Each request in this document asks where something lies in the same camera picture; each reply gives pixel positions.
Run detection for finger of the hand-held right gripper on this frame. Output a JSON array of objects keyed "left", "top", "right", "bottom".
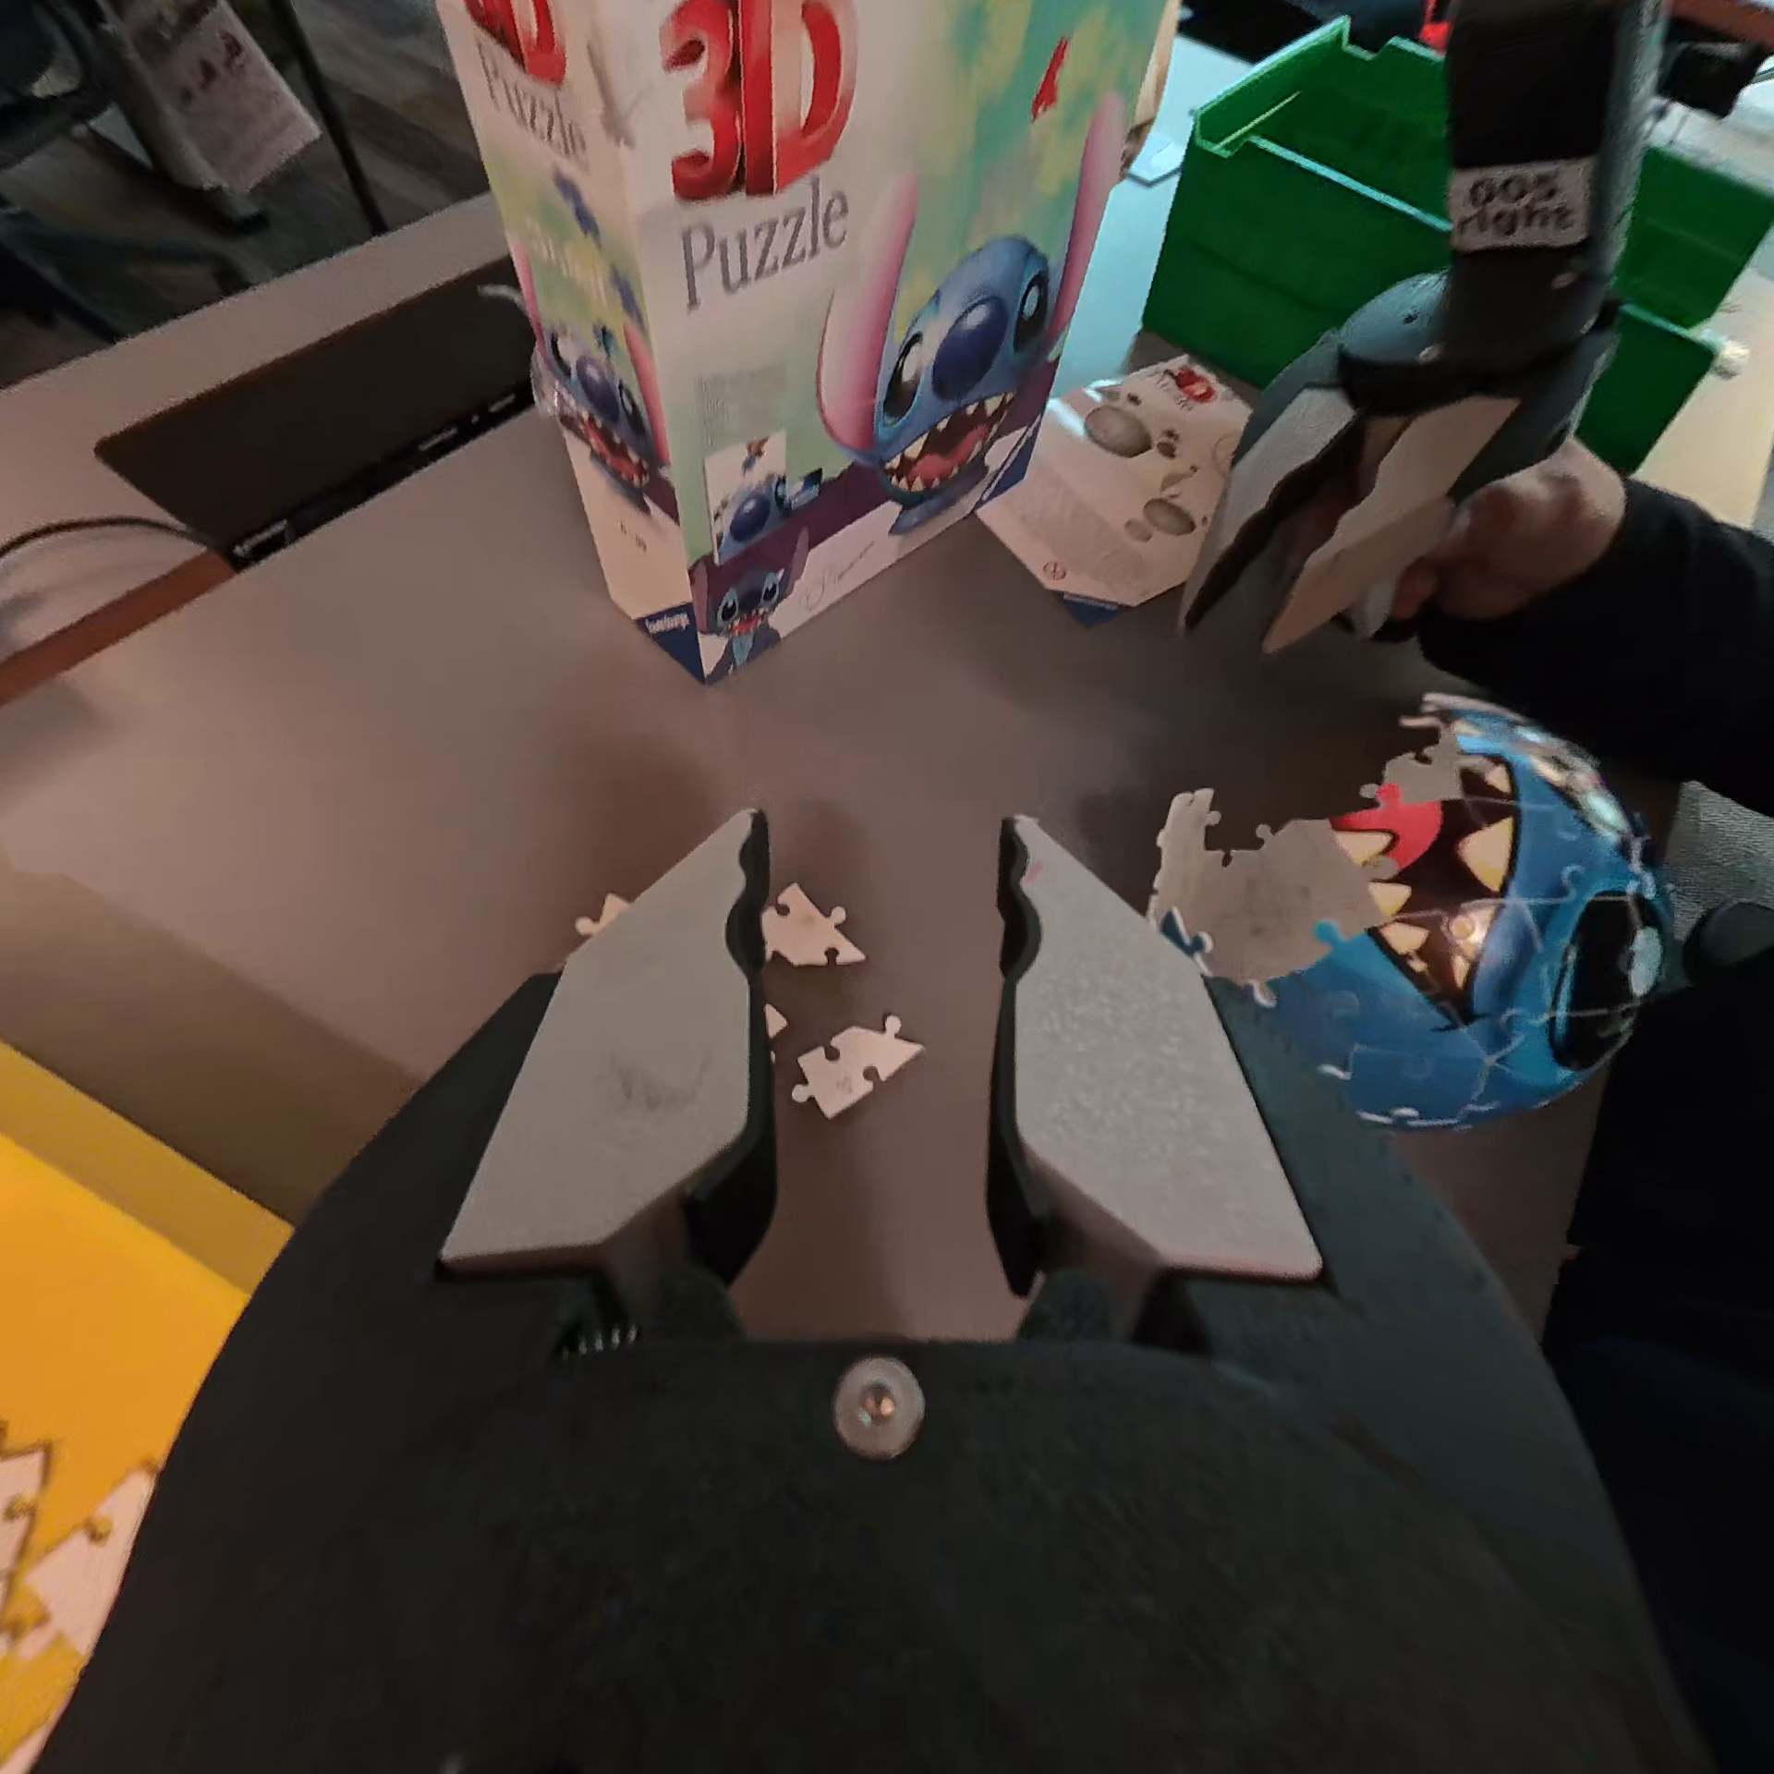
[
  {"left": 1179, "top": 388, "right": 1370, "bottom": 637},
  {"left": 1262, "top": 396, "right": 1528, "bottom": 658}
]

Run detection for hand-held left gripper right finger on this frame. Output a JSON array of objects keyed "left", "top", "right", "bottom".
[{"left": 988, "top": 816, "right": 1325, "bottom": 1298}]

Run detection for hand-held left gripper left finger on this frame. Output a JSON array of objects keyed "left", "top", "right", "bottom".
[{"left": 442, "top": 807, "right": 775, "bottom": 1288}]

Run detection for white puzzle pieces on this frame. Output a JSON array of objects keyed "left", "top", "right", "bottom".
[{"left": 575, "top": 885, "right": 926, "bottom": 1121}]

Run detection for blue white puzzle ball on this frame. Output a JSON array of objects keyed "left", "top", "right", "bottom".
[{"left": 1146, "top": 693, "right": 1680, "bottom": 1132}]

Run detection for person's right forearm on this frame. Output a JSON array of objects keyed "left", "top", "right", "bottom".
[{"left": 1419, "top": 478, "right": 1774, "bottom": 777}]

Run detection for colourful cardboard puzzle box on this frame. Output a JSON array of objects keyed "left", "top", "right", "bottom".
[{"left": 436, "top": 0, "right": 1180, "bottom": 688}]

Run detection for person's right hand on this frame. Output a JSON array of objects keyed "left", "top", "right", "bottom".
[{"left": 1391, "top": 444, "right": 1630, "bottom": 625}]

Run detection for white instruction leaflet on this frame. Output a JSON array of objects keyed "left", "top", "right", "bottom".
[{"left": 975, "top": 353, "right": 1251, "bottom": 631}]

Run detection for stacked green plastic bins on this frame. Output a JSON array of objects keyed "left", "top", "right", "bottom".
[{"left": 1142, "top": 22, "right": 1774, "bottom": 473}]

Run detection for stacked yellow plastic bins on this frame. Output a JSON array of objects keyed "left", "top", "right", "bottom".
[{"left": 0, "top": 1039, "right": 295, "bottom": 1774}]

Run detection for black cable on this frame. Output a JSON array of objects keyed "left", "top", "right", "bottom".
[{"left": 0, "top": 516, "right": 210, "bottom": 653}]

